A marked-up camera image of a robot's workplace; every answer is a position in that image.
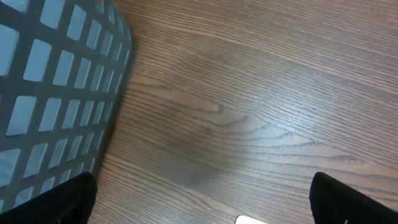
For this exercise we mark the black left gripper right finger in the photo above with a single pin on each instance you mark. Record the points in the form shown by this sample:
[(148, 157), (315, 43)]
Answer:
[(332, 201)]

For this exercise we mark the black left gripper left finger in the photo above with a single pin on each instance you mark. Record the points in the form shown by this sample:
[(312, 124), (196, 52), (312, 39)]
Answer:
[(70, 202)]

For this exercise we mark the beige brown snack bag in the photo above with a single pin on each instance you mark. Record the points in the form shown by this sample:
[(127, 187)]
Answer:
[(242, 219)]

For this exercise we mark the grey mesh plastic basket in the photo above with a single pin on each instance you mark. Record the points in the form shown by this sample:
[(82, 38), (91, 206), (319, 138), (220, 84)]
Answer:
[(64, 66)]

